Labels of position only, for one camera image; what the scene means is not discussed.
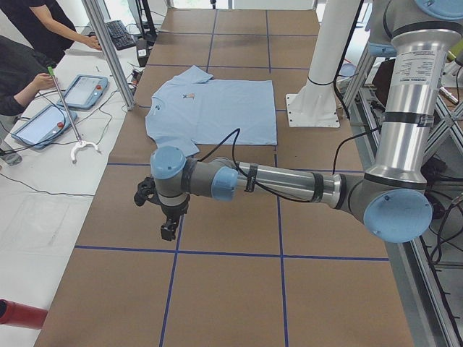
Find person in black near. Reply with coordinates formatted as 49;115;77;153
1;36;56;116

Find person in black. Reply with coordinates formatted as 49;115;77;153
1;36;56;116
1;0;101;63

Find teach pendant blue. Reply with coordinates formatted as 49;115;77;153
64;74;109;111
11;105;71;149

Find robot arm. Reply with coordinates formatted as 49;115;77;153
145;1;462;243

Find light blue t-shirt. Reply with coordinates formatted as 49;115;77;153
145;66;277;156

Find black power adapter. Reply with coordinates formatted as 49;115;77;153
136;38;150;67

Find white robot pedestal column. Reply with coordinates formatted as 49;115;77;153
286;0;363;128

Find far teach pendant blue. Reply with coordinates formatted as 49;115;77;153
64;74;109;111

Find person in black far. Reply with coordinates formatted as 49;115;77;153
1;0;101;63

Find red cylinder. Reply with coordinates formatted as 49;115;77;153
1;299;48;330

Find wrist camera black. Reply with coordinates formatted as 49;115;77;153
134;176;161;207

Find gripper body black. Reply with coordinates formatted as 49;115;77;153
161;202;189;228

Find near teach pendant blue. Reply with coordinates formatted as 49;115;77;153
11;105;71;149

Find black keyboard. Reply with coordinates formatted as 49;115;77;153
105;20;136;51

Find aluminium frame post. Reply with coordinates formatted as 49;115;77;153
82;0;135;111

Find reacher grabber tool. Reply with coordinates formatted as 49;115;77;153
47;67;101;164

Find black monitor stand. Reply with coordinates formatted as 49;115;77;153
136;0;158;46

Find aluminium frame rack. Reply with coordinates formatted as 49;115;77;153
339;46;463;347

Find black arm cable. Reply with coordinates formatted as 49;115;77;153
195;127;319;203

